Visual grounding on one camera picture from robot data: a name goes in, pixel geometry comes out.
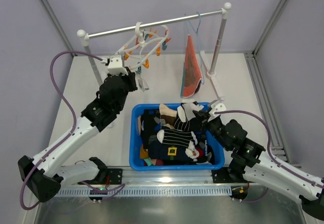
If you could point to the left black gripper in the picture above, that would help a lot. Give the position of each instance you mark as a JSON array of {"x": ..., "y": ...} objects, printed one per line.
[{"x": 132, "y": 81}]

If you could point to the navy santa belt sock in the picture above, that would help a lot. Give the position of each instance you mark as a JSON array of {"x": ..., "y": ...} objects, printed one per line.
[{"x": 177, "y": 155}]

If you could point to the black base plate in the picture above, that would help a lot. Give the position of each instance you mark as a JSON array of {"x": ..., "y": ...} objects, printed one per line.
[
  {"x": 222, "y": 176},
  {"x": 112, "y": 176}
]

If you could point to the aluminium rail frame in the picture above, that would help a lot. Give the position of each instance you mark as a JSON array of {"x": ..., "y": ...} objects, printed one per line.
[{"x": 112, "y": 145}]

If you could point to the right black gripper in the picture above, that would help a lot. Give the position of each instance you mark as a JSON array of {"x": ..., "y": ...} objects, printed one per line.
[{"x": 202, "y": 116}]

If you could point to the orange clothes peg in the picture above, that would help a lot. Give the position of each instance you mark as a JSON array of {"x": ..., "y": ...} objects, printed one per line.
[{"x": 146, "y": 64}]

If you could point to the white striped sock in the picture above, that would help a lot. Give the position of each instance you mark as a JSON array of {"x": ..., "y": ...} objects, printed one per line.
[
  {"x": 143, "y": 86},
  {"x": 186, "y": 111}
]

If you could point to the white oval clip hanger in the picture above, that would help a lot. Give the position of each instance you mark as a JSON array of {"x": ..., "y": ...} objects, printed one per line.
[{"x": 143, "y": 44}]

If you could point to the beige brown sock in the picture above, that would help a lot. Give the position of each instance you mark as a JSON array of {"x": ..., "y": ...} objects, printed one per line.
[{"x": 167, "y": 115}]

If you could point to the orange bear towel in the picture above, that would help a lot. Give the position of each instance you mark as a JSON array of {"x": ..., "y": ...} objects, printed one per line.
[{"x": 192, "y": 78}]

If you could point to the white clothes rack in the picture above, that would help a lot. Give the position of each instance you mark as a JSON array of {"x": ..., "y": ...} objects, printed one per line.
[{"x": 209, "y": 66}]

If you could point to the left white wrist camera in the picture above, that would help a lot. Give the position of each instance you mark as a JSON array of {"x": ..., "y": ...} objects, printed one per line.
[{"x": 115, "y": 65}]

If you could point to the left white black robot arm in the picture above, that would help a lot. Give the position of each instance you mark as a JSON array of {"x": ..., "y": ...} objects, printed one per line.
[{"x": 45, "y": 173}]

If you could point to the blue wire hanger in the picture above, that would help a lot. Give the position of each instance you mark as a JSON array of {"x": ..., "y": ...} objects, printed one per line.
[{"x": 195, "y": 34}]

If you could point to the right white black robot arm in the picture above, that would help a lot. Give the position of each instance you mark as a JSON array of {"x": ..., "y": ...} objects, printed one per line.
[{"x": 254, "y": 163}]

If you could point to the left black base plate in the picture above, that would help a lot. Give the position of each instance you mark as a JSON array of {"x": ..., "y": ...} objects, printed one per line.
[{"x": 112, "y": 176}]

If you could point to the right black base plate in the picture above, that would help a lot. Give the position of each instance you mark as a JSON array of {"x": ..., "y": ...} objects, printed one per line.
[{"x": 222, "y": 176}]

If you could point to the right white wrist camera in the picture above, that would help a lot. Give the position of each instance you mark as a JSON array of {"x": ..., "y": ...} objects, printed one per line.
[{"x": 215, "y": 109}]

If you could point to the black white pinstripe sock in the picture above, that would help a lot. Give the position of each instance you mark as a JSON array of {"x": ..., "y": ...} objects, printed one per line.
[{"x": 184, "y": 126}]

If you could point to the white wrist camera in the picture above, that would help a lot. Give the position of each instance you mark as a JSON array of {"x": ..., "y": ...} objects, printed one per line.
[
  {"x": 215, "y": 109},
  {"x": 115, "y": 65}
]

